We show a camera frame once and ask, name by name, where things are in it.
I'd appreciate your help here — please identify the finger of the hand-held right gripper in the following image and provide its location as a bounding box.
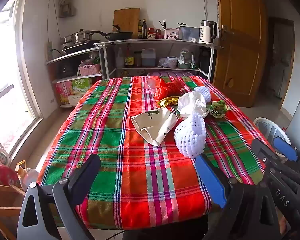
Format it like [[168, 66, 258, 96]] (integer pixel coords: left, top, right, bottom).
[[251, 138, 300, 196], [273, 136, 300, 177]]

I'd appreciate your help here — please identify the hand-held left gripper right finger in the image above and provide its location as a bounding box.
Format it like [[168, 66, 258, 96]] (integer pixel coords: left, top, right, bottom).
[[194, 154, 285, 240]]

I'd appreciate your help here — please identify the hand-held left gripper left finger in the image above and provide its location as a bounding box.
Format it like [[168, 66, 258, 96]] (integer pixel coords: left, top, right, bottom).
[[16, 153, 102, 240]]

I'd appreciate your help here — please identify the white round waste bin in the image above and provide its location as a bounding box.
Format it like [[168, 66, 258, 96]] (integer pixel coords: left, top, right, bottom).
[[253, 117, 292, 155]]

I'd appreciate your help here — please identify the translucent bin liner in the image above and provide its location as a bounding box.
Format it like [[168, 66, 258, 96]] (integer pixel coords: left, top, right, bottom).
[[256, 120, 283, 144]]

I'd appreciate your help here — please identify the large white foam fruit net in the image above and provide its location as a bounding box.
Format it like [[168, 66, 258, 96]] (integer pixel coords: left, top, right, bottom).
[[174, 111, 207, 159]]

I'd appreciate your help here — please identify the green snack packet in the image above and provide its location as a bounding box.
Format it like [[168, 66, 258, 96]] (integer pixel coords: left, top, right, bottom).
[[207, 100, 232, 118]]

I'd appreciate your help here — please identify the pale green food packet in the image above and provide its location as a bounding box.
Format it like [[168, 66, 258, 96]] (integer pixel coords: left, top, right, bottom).
[[130, 107, 178, 147]]

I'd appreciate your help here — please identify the white plastic bag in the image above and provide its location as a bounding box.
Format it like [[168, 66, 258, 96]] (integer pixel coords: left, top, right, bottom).
[[177, 90, 207, 118]]

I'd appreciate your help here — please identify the small white foam fruit net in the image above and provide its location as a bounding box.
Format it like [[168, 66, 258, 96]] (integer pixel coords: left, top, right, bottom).
[[194, 86, 212, 103]]

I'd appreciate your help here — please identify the gold foil wrapper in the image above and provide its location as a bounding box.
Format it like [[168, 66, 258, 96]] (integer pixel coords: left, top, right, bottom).
[[157, 96, 182, 107]]

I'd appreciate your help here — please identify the red mesh bag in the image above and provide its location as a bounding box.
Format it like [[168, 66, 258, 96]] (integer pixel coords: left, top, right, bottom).
[[154, 78, 186, 100]]

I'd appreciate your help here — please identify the red green plaid tablecloth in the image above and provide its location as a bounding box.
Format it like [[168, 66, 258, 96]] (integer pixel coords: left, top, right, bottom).
[[37, 76, 278, 230]]

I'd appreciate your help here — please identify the yellow-cap oil bottle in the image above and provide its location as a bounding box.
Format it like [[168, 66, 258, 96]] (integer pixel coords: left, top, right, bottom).
[[16, 161, 39, 189]]

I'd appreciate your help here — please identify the red plastic bag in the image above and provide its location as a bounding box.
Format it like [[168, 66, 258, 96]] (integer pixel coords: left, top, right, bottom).
[[0, 164, 18, 187]]

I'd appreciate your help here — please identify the printed cardboard box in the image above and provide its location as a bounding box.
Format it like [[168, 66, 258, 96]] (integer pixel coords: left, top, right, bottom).
[[55, 78, 93, 105]]

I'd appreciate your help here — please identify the white squeeze bottle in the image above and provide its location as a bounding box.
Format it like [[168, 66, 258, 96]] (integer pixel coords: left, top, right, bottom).
[[0, 142, 12, 167]]

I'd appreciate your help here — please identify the wooden chair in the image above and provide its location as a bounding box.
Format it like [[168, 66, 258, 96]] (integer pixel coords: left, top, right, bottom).
[[0, 172, 28, 240]]

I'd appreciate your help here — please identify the wooden door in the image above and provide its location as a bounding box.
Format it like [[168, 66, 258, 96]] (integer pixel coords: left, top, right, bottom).
[[212, 0, 269, 108]]

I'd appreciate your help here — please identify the pink woven basket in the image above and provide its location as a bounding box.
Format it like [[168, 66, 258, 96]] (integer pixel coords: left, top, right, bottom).
[[79, 64, 101, 76]]

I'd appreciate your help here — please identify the small black appliance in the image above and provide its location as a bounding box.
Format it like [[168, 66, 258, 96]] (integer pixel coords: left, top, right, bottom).
[[56, 61, 74, 78]]

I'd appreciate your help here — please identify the pink-lid storage bin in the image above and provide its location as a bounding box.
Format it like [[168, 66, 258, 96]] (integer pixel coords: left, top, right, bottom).
[[150, 70, 193, 77]]

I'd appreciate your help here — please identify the metal corner shelf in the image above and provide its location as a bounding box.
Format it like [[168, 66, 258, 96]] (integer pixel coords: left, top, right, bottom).
[[45, 47, 105, 108]]

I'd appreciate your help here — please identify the white plastic jug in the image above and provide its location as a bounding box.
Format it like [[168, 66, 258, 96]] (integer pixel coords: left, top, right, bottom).
[[115, 47, 125, 68]]

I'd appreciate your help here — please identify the window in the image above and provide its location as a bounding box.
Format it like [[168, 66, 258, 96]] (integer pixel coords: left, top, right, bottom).
[[0, 0, 44, 160]]

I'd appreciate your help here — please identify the yellow-label sauce bottle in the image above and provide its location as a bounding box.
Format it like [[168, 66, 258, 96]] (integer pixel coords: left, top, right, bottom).
[[124, 46, 135, 67]]

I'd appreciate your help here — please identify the white food bag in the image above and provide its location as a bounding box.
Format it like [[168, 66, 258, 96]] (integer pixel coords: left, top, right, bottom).
[[179, 50, 193, 64]]

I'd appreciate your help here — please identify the black induction cooker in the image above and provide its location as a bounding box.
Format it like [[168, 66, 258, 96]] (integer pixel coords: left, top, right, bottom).
[[62, 40, 100, 54]]

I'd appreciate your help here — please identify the white electric kettle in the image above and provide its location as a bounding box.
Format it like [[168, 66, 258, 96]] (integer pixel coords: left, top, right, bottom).
[[199, 20, 218, 44]]

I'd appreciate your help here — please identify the grey plastic jug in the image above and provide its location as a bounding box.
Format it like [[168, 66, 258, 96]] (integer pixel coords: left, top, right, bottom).
[[141, 48, 156, 67]]

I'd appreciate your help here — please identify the steel steamer pot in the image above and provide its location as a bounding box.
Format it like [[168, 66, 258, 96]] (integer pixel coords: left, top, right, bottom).
[[60, 29, 94, 46]]

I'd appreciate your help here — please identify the clear plastic storage box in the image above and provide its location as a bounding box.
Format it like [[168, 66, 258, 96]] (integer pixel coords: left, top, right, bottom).
[[177, 26, 200, 42]]

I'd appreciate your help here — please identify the black frying pan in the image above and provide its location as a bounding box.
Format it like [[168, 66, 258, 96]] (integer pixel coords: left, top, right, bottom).
[[90, 24, 133, 41]]

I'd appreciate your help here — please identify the long metal kitchen shelf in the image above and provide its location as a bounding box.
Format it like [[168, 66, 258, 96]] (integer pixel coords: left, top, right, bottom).
[[94, 39, 224, 80]]

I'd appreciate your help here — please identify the pink utensil holder box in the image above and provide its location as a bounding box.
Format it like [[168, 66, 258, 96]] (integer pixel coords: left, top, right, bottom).
[[164, 29, 180, 40]]

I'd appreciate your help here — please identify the wooden cutting board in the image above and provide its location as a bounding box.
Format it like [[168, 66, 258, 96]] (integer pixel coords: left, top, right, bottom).
[[112, 7, 140, 39]]

